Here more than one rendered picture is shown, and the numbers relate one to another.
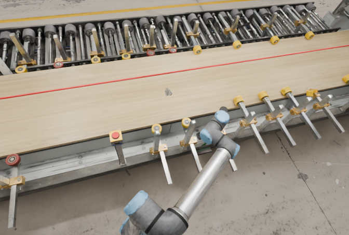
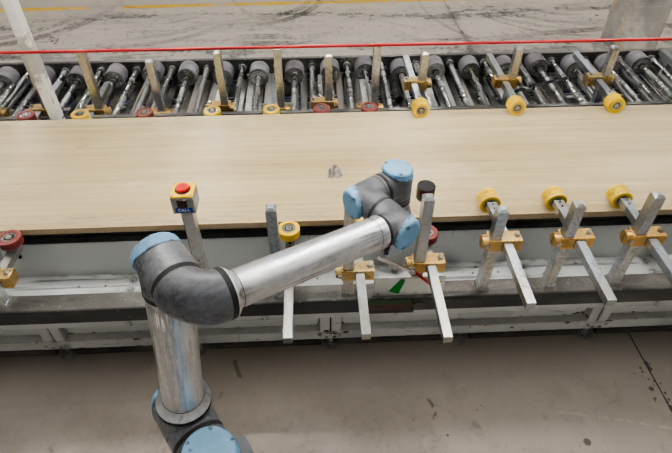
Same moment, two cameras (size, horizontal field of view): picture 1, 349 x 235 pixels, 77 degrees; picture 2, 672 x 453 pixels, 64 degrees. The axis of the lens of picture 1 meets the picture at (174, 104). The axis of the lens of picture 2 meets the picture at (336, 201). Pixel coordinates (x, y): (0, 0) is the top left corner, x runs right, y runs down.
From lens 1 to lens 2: 0.78 m
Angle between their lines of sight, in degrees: 21
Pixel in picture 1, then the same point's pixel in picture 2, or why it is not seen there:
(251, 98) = (525, 203)
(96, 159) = not seen: hidden behind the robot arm
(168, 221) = (197, 274)
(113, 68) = (239, 126)
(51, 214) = (56, 420)
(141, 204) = (159, 241)
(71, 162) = (114, 286)
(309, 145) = not seen: outside the picture
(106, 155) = not seen: hidden behind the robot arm
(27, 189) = (17, 308)
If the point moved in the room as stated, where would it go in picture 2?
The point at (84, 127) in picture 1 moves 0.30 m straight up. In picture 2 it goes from (150, 208) to (130, 143)
